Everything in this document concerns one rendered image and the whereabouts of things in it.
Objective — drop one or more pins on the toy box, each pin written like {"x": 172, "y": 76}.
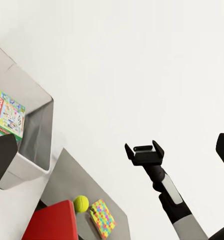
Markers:
{"x": 34, "y": 149}

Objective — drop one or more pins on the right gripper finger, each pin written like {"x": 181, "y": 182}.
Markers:
{"x": 159, "y": 151}
{"x": 130, "y": 154}

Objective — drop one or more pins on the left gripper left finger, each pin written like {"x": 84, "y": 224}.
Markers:
{"x": 8, "y": 150}

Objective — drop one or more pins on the jigsaw puzzle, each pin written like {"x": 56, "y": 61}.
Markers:
{"x": 102, "y": 218}

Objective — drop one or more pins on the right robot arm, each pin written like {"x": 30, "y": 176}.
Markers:
{"x": 150, "y": 157}

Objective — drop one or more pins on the tennis ball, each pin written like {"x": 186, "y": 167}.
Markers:
{"x": 81, "y": 204}

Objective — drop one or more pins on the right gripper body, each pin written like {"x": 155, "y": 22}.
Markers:
{"x": 150, "y": 162}

